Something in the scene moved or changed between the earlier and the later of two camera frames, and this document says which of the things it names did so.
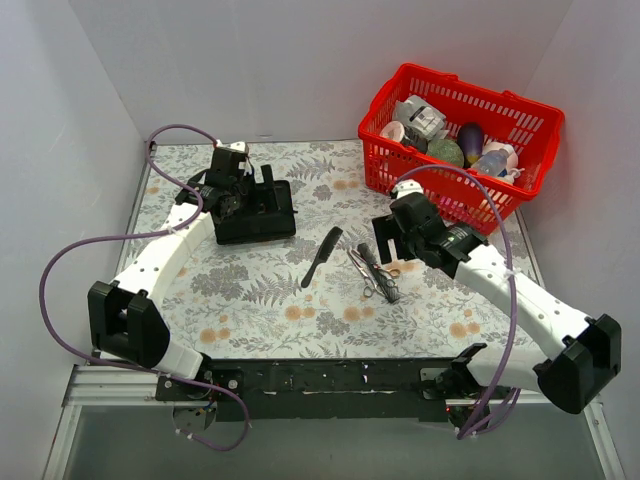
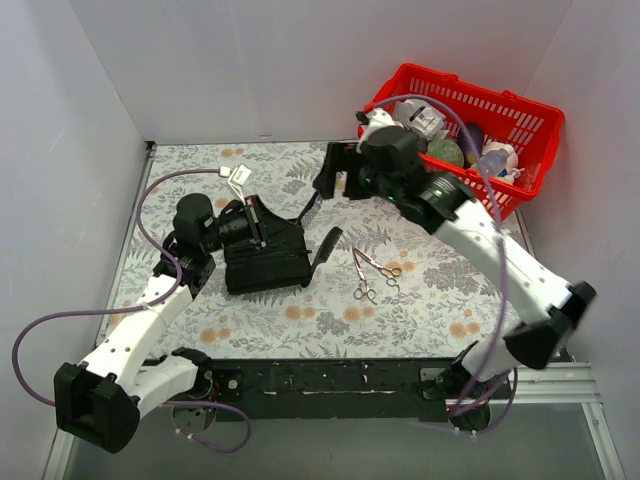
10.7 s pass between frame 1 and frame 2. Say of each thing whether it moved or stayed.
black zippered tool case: moved
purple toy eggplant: stayed
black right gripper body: moved
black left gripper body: moved
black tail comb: stayed
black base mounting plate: stayed
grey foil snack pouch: stayed
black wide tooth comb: moved
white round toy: stayed
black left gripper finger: moved
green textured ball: stayed
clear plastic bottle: stayed
